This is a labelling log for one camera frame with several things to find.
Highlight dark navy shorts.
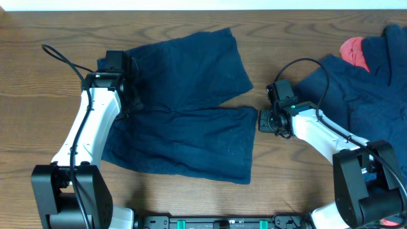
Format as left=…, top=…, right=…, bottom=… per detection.
left=102, top=28, right=258, bottom=184

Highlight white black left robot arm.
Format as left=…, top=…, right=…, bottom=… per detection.
left=31, top=50, right=142, bottom=228

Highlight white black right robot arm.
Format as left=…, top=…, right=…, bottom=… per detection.
left=259, top=102, right=406, bottom=228

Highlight dark navy clothes pile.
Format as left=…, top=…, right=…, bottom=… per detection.
left=294, top=25, right=406, bottom=176

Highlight red garment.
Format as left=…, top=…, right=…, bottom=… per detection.
left=339, top=37, right=370, bottom=72

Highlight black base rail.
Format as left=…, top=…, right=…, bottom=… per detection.
left=139, top=214, right=315, bottom=229

